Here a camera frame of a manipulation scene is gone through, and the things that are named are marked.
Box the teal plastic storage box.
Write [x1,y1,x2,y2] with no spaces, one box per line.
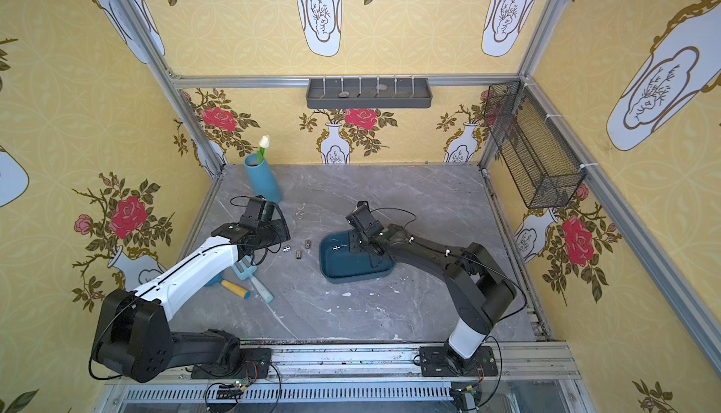
[319,230,396,285]

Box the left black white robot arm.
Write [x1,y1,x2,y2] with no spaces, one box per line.
[88,196,290,383]

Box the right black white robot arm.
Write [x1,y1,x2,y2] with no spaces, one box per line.
[347,201,523,362]

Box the light blue toy fork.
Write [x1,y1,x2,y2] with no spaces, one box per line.
[231,255,274,304]

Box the teal blue vase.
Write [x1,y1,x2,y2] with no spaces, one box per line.
[244,153,283,203]

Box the white tulip flower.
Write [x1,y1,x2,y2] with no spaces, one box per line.
[256,135,270,165]

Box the yellow handled toy tool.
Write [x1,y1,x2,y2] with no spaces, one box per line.
[205,273,250,300]

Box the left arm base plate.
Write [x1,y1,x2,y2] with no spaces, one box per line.
[226,347,272,381]

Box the grey wall shelf tray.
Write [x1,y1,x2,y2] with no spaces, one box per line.
[306,76,433,110]

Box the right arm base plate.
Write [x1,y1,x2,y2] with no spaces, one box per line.
[413,345,499,378]

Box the black wire mesh basket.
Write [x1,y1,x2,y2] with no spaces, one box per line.
[484,81,586,210]

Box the aluminium front rail frame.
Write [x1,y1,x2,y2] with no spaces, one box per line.
[94,342,595,412]

